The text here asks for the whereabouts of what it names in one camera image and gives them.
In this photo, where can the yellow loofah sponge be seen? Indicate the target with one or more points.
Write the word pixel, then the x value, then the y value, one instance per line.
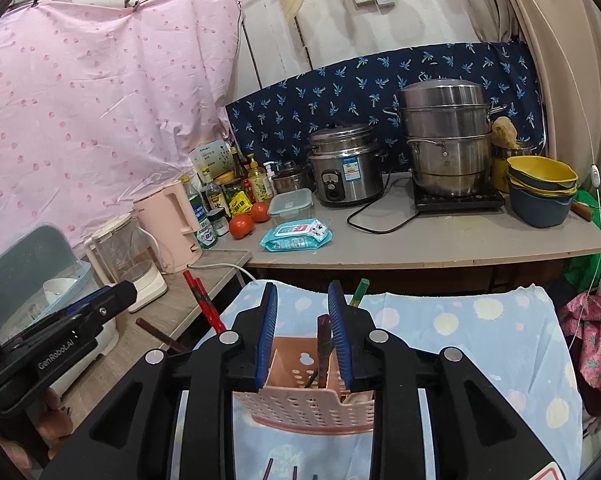
pixel 504 132

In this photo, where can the wooden rolling pin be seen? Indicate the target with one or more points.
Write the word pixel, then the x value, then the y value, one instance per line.
pixel 583 211

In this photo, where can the pink dotted curtain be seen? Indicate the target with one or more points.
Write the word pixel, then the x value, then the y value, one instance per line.
pixel 105 110

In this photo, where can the beige curtain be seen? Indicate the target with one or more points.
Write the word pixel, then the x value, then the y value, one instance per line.
pixel 555 60

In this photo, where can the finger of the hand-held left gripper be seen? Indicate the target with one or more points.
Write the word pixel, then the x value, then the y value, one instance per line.
pixel 105 305

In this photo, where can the dark maroon chopstick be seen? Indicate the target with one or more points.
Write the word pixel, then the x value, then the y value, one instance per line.
pixel 268 467
pixel 160 335

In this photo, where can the green bag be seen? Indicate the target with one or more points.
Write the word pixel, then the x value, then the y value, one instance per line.
pixel 580 270

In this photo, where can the grey back counter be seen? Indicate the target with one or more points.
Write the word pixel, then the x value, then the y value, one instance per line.
pixel 430 245

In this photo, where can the red chopstick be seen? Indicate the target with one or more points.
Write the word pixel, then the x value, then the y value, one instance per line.
pixel 213 307
pixel 200 302

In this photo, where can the large steel steamer pot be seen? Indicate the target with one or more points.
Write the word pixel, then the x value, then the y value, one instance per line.
pixel 445 150

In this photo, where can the small steel pot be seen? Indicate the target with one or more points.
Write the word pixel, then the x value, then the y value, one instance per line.
pixel 290 180

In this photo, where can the wooden side counter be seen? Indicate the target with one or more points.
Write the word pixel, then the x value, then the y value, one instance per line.
pixel 180 305

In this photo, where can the red tomato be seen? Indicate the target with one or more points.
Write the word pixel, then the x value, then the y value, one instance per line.
pixel 241 226
pixel 259 211

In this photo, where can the blue bowl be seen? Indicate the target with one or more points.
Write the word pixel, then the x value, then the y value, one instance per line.
pixel 540 210

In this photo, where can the green label plastic bottle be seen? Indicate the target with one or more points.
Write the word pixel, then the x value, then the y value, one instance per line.
pixel 206 227

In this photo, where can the pink perforated utensil basket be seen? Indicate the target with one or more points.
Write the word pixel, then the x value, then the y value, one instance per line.
pixel 300 405

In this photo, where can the pink electric kettle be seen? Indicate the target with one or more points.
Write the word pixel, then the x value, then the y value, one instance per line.
pixel 168 230

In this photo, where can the grey-blue drainer lid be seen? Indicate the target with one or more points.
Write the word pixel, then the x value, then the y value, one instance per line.
pixel 25 260

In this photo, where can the white ceramic spoon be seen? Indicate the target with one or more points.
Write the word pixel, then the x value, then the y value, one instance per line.
pixel 359 399

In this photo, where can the dark sauce bottle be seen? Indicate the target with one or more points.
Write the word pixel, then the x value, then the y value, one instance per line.
pixel 238 165

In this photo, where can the blue printed tablecloth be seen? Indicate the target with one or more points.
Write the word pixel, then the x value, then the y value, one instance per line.
pixel 480 335

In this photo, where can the blue wet wipes pack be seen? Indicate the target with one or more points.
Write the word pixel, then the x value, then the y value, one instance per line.
pixel 290 240

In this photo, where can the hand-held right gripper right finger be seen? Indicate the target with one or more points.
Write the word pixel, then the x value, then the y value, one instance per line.
pixel 339 330

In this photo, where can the navy printed cloth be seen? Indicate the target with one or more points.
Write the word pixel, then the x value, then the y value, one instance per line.
pixel 330 100

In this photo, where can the steel rice cooker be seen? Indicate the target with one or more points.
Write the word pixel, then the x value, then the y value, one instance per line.
pixel 345 175

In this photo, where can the clear lidded food container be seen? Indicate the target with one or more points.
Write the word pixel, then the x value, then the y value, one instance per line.
pixel 288 207

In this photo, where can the white bowl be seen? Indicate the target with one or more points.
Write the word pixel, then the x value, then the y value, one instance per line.
pixel 59 287

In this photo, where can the glass kettle white base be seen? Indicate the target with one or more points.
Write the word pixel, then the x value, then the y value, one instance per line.
pixel 120 255

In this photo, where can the yellow bowl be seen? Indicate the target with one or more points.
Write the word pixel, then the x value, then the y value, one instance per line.
pixel 540 170

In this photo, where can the white dish drainer box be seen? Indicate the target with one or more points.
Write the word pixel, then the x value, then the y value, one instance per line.
pixel 95 340

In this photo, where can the yellow oil bottle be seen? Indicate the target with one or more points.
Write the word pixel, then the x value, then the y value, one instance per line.
pixel 260 182

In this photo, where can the black induction cooktop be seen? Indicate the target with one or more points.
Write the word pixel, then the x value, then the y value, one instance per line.
pixel 460 204

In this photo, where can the yellow label jar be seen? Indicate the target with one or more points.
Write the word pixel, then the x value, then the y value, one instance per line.
pixel 239 203

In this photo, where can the white carton box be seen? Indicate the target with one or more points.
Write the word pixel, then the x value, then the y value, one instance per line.
pixel 210 157

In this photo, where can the pink floral cloth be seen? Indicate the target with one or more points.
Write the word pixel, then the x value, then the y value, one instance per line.
pixel 595 340

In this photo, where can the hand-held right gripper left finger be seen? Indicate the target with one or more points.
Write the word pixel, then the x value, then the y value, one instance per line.
pixel 269 330

